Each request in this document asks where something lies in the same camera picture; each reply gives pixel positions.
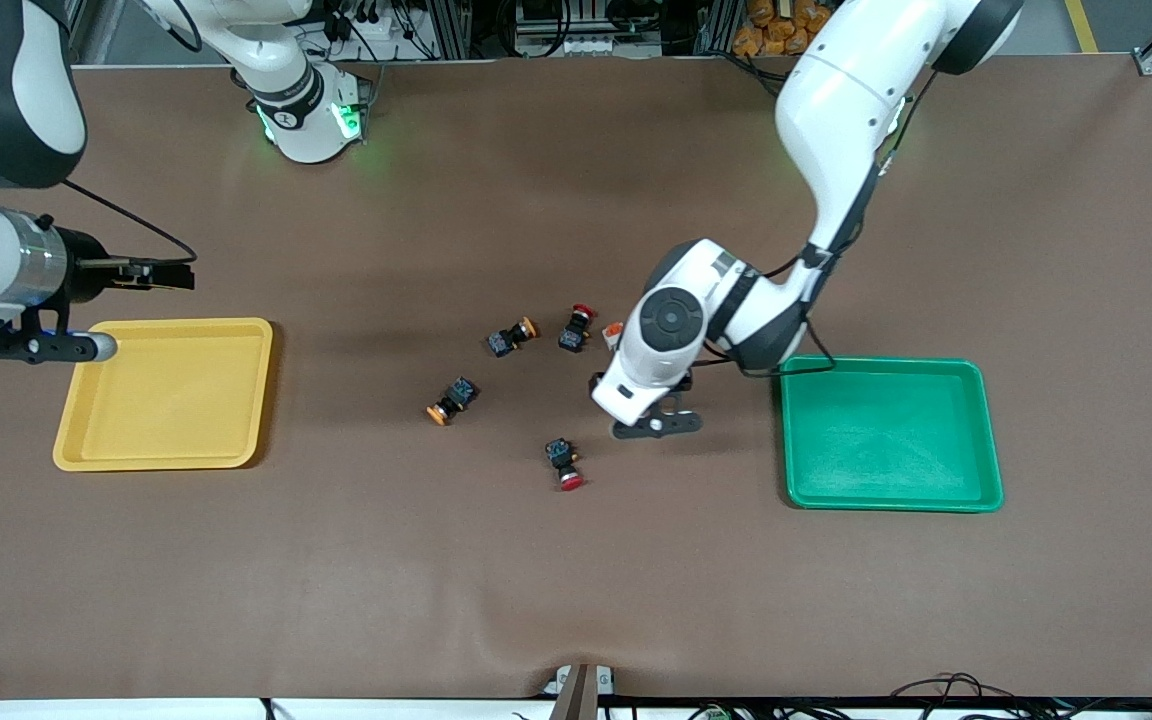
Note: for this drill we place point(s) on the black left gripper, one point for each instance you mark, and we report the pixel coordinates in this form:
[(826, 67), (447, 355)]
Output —
[(594, 381)]

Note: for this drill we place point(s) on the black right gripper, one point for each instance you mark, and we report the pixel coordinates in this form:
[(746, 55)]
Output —
[(86, 268)]

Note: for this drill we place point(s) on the green push button switch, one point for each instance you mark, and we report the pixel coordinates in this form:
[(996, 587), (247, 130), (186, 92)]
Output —
[(613, 333)]

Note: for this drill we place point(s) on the yellow push button switch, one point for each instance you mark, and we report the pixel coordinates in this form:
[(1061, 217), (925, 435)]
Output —
[(452, 399), (508, 339)]

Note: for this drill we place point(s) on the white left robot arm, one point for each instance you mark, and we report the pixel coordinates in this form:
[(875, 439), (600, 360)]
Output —
[(836, 100)]

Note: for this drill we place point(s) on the yellow plastic tray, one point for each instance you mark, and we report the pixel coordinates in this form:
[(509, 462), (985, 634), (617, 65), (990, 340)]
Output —
[(176, 395)]

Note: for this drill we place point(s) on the green plastic tray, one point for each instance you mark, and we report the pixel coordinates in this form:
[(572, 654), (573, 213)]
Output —
[(891, 435)]

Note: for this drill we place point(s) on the white power strip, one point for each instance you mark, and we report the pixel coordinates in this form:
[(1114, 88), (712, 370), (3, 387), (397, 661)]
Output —
[(596, 46)]

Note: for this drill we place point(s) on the pile of orange objects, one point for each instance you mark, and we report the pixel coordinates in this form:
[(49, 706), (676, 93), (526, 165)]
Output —
[(766, 25)]

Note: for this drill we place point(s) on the red push button switch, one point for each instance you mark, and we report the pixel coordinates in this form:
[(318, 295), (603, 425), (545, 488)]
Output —
[(574, 330), (564, 464)]

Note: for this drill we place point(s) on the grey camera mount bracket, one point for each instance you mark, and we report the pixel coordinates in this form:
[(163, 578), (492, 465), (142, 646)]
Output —
[(577, 690)]

